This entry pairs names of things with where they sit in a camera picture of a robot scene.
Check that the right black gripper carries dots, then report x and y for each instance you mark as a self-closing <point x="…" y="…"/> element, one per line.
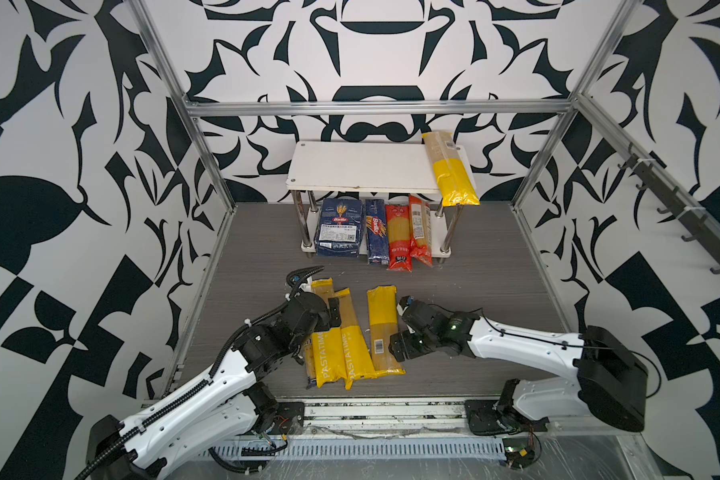
<point x="407" y="351"/>

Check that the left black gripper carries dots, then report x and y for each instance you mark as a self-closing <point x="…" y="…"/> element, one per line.
<point x="334" y="312"/>

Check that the yellow spaghetti bag narrow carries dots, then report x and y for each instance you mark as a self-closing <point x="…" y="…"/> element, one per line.
<point x="383" y="322"/>

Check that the dark blue Barilla pasta bag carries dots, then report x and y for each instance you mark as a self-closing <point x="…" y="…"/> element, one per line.
<point x="339" y="229"/>

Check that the red spaghetti bag labelled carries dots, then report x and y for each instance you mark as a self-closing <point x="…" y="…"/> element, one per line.
<point x="420" y="228"/>

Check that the blue Barilla spaghetti box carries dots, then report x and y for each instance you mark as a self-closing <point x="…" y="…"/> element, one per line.
<point x="376" y="232"/>

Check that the yellow Pastatime bag barcode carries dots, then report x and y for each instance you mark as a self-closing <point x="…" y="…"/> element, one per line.
<point x="449" y="170"/>

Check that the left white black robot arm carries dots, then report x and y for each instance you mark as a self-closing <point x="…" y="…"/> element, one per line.
<point x="227" y="399"/>

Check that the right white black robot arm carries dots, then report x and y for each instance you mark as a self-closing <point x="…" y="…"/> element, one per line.
<point x="591" y="373"/>

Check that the white two-tier metal shelf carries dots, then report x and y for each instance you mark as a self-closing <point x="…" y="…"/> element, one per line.
<point x="402" y="169"/>

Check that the dark spaghetti pack far left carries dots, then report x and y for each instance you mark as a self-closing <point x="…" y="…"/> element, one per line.
<point x="309" y="363"/>

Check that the yellow Pastatime bag left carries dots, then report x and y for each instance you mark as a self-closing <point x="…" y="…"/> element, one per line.
<point x="327" y="347"/>

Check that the yellow pastatime bag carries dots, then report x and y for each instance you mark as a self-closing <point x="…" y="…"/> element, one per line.
<point x="327" y="347"/>
<point x="358" y="362"/>

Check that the yellow Pastatime bag middle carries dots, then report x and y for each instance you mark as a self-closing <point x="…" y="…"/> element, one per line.
<point x="358" y="362"/>

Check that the small circuit board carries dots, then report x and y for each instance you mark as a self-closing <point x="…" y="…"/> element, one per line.
<point x="520" y="451"/>

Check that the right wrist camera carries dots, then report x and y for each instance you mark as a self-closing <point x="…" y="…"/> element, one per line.
<point x="403" y="304"/>

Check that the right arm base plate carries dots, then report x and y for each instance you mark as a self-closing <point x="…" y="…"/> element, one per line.
<point x="493" y="418"/>

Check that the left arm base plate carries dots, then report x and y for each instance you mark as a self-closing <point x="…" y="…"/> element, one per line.
<point x="288" y="420"/>

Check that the white slotted cable duct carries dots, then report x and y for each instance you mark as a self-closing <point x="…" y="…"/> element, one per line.
<point x="303" y="449"/>

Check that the dark wall hook rack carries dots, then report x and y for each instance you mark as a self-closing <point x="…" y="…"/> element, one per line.
<point x="677" y="203"/>

